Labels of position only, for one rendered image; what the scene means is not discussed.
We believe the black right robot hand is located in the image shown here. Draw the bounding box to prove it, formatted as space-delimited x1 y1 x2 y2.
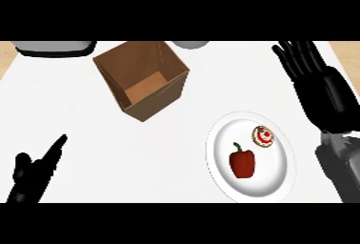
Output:
271 40 360 134

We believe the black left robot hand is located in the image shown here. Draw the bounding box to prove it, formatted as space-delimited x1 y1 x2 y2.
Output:
6 133 69 204

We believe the red and white cupcake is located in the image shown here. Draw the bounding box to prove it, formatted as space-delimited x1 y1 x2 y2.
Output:
252 125 277 150

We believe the white oval plate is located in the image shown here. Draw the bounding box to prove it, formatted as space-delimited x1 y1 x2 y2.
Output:
203 111 298 204

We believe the brown cardboard box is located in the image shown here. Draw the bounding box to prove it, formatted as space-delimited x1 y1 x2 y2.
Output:
91 41 191 123

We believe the red bell pepper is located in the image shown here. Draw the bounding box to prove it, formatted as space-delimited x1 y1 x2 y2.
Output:
227 141 256 179

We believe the grey round object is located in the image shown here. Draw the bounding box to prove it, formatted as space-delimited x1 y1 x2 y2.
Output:
169 40 211 51

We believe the grey appliance with black rim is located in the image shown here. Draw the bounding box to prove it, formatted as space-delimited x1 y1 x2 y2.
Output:
10 40 98 59

